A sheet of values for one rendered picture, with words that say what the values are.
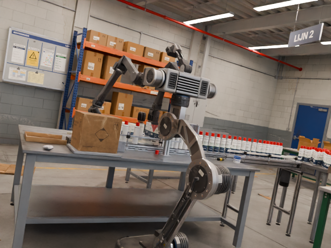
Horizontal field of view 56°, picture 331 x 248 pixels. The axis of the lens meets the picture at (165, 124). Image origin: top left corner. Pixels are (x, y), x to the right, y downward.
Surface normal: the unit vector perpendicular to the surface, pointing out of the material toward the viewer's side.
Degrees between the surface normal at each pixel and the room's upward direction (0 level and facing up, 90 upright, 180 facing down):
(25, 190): 90
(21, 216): 90
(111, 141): 90
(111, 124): 90
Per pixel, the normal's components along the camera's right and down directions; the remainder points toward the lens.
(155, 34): 0.57, 0.14
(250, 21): -0.80, -0.11
